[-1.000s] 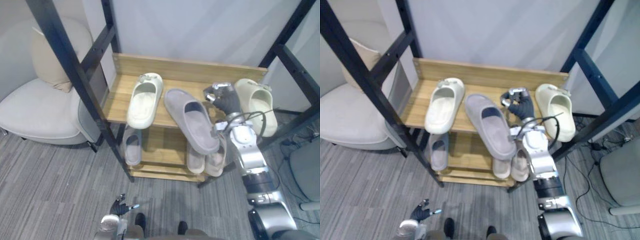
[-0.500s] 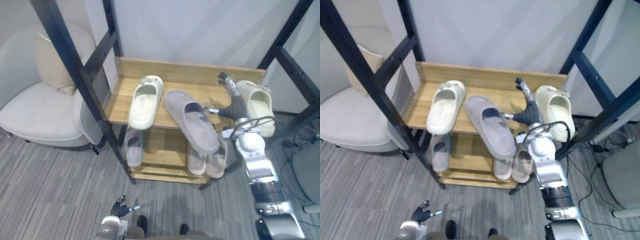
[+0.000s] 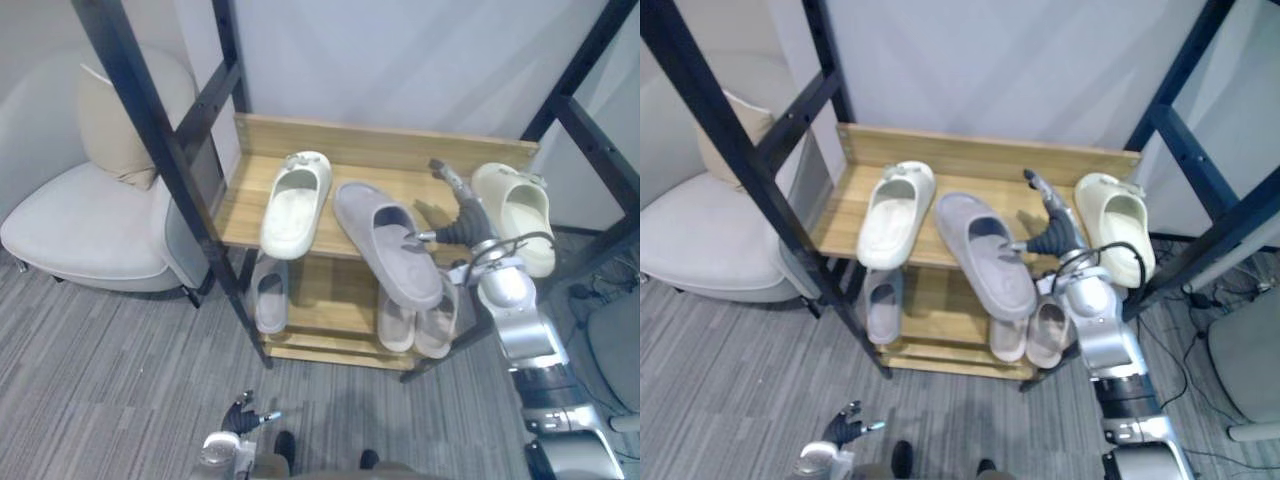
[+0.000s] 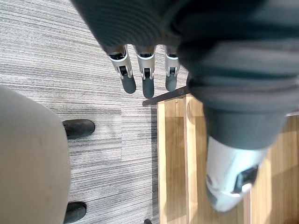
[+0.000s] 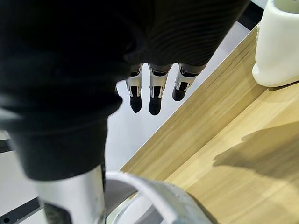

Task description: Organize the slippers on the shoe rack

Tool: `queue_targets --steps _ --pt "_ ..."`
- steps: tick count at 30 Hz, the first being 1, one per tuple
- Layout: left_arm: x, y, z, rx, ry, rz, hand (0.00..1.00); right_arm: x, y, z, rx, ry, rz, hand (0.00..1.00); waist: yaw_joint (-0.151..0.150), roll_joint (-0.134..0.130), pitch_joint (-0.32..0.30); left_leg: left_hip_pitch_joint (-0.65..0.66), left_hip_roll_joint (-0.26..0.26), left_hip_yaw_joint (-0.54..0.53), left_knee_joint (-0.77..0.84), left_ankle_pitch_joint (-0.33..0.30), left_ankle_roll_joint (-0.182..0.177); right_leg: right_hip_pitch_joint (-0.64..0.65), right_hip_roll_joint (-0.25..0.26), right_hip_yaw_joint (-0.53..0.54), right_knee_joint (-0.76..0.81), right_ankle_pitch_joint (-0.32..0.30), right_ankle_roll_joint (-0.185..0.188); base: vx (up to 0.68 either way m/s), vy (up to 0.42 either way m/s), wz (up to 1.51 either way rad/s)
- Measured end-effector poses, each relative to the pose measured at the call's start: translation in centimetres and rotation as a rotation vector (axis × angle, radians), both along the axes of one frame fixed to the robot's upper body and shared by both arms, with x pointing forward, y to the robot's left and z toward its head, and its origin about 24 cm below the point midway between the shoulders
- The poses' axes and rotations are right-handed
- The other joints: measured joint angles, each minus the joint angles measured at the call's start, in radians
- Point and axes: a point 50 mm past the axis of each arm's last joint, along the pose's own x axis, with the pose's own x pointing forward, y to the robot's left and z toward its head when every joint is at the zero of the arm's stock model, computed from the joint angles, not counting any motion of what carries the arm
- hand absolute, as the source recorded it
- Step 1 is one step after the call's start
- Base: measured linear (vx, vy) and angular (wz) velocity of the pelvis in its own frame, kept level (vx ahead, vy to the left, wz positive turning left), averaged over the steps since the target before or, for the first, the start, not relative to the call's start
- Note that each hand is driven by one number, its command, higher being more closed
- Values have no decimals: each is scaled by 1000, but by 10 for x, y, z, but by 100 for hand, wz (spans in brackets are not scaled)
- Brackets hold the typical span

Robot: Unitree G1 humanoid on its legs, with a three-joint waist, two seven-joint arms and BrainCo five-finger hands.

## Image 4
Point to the wooden shoe rack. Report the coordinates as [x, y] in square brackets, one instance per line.
[187, 163]

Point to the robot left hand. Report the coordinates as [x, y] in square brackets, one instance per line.
[210, 58]

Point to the dark robot foot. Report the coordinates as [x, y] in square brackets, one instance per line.
[78, 128]
[74, 211]

